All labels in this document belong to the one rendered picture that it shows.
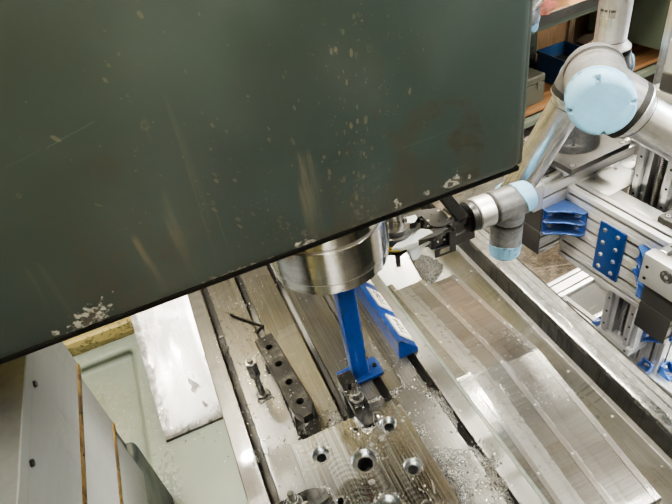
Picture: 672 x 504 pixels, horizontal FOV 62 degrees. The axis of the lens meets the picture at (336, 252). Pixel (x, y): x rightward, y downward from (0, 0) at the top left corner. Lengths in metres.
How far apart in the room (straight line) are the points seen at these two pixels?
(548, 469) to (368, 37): 1.11
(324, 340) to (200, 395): 0.47
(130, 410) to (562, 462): 1.23
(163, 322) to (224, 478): 0.52
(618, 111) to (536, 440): 0.74
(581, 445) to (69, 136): 1.27
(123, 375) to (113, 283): 1.47
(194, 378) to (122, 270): 1.22
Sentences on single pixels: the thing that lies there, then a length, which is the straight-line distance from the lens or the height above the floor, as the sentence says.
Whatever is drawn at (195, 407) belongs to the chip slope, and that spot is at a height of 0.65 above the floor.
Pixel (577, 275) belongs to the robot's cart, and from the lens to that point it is 2.57.
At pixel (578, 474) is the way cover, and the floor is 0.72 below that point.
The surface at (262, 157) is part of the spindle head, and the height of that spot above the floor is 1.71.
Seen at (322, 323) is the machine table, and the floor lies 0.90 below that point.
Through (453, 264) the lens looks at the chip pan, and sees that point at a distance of 1.92.
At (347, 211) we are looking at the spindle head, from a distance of 0.55.
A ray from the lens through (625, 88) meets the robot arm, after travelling 1.14.
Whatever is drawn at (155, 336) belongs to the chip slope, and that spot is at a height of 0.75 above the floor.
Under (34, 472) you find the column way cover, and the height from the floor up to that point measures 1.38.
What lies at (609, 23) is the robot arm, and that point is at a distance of 1.78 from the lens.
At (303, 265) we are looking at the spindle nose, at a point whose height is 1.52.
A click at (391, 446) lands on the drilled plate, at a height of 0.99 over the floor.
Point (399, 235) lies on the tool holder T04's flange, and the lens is 1.16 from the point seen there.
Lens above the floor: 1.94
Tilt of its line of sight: 39 degrees down
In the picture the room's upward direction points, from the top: 11 degrees counter-clockwise
